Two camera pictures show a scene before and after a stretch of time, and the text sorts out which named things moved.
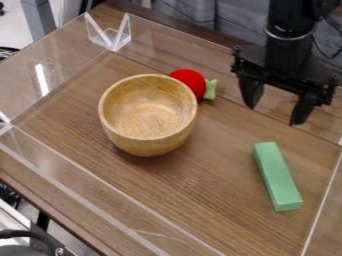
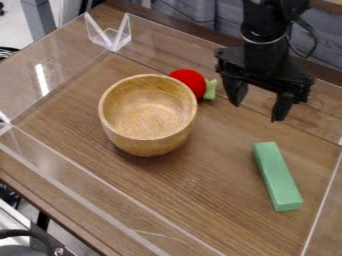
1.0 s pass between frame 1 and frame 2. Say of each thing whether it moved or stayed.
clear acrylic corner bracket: stayed
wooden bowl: stayed
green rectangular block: stayed
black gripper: moved
